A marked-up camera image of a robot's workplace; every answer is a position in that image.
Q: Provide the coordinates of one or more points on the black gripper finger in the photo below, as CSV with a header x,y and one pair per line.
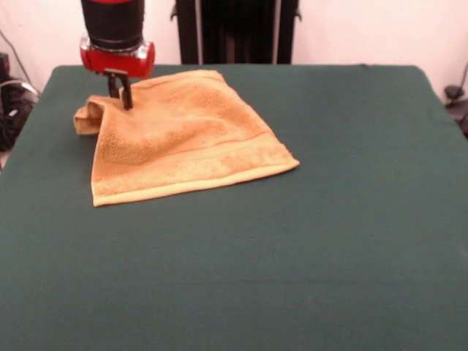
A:
x,y
126,95
112,86

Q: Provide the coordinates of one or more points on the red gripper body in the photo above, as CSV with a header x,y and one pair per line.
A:
x,y
117,64

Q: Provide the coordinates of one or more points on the yellow terry towel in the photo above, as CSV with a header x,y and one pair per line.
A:
x,y
183,139

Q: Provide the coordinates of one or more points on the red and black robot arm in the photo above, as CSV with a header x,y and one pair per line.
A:
x,y
113,22

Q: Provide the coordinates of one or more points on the dark green table cloth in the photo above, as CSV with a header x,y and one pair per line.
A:
x,y
292,256

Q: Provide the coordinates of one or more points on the black clamp stand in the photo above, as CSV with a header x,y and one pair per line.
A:
x,y
453,91

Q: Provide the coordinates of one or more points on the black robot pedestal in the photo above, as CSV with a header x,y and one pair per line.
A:
x,y
237,36

